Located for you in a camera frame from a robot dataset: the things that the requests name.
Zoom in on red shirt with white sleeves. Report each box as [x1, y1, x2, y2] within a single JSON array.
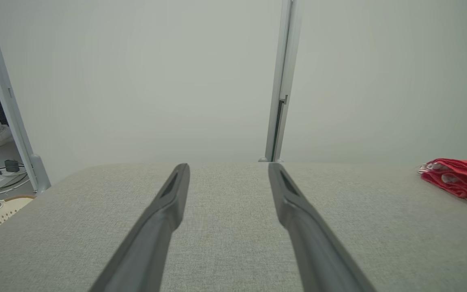
[[418, 164, 467, 213]]

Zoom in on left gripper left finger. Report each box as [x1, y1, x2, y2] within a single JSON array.
[[90, 163, 191, 292]]

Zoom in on grey partition post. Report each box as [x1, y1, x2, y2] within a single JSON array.
[[259, 0, 301, 163], [0, 0, 52, 194]]

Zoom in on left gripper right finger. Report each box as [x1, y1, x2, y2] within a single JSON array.
[[268, 162, 376, 292]]

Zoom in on white floor cable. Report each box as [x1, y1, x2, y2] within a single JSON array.
[[0, 178, 32, 196]]

